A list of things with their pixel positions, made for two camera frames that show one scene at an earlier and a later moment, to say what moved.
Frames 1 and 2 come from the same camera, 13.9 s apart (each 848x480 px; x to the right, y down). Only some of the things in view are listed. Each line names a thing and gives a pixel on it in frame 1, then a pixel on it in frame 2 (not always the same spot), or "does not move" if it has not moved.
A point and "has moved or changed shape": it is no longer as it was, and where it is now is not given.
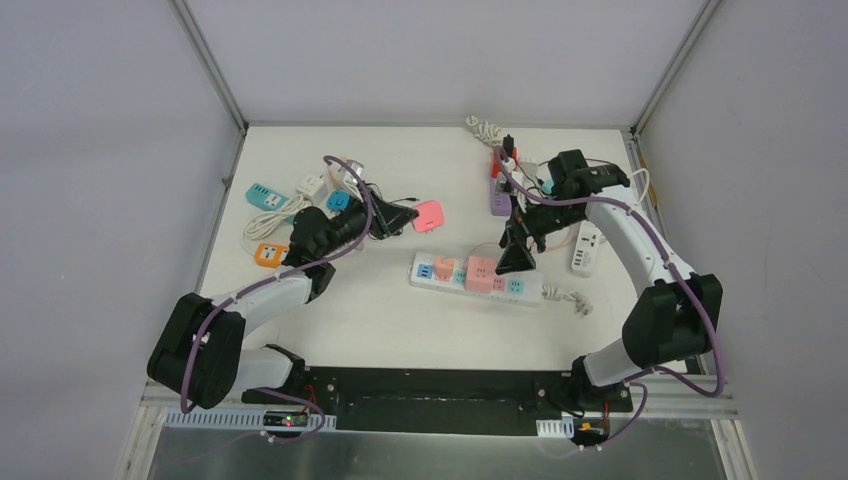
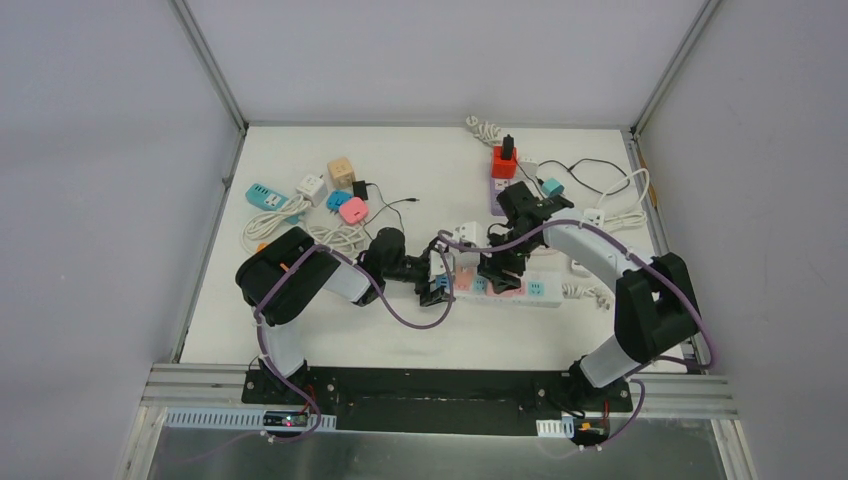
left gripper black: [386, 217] -> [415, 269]
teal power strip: [265, 198] does not move
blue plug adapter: [338, 200] does not move
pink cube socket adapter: [430, 217] has moved or changed shape
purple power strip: [500, 202] does not move
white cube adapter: [313, 188] does not move
